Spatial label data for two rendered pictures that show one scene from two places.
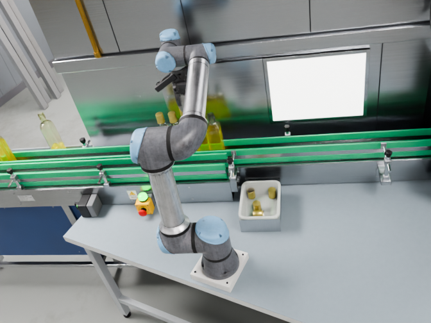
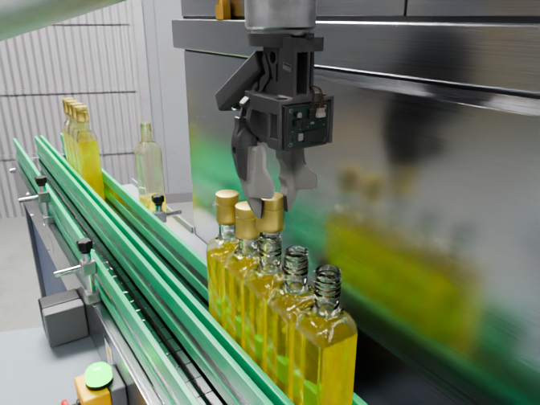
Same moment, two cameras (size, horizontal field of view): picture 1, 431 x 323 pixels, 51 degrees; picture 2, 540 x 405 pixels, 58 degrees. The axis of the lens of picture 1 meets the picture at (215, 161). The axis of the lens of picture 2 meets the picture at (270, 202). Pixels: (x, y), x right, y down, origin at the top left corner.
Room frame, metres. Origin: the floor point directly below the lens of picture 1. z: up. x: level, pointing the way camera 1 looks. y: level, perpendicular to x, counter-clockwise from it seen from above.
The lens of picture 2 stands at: (1.24, -0.29, 1.40)
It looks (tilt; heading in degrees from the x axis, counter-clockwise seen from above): 21 degrees down; 41
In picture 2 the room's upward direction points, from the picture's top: straight up
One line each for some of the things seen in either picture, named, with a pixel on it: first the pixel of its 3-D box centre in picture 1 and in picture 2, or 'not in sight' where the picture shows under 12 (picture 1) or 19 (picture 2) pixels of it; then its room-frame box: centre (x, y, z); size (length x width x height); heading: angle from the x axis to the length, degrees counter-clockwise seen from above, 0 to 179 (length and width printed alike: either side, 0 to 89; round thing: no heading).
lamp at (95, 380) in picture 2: (142, 196); (98, 374); (1.55, 0.36, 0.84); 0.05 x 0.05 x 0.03
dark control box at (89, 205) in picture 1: (90, 206); (63, 317); (1.62, 0.64, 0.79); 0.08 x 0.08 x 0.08; 75
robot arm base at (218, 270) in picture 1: (218, 256); not in sight; (1.12, 0.07, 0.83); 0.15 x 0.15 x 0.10
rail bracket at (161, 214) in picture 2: (88, 146); (168, 219); (1.89, 0.61, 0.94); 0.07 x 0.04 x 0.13; 165
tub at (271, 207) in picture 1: (260, 205); not in sight; (1.37, -0.15, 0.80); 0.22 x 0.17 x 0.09; 165
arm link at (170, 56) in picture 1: (171, 57); not in sight; (1.56, 0.07, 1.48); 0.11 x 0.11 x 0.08; 76
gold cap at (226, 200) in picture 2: (160, 118); (227, 206); (1.70, 0.20, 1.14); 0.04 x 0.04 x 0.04
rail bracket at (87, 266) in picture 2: (102, 179); (75, 275); (1.61, 0.52, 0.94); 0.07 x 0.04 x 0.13; 165
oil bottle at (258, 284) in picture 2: not in sight; (270, 334); (1.67, 0.09, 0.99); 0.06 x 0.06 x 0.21; 74
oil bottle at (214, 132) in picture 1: (216, 141); (322, 383); (1.64, -0.02, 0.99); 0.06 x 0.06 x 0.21; 76
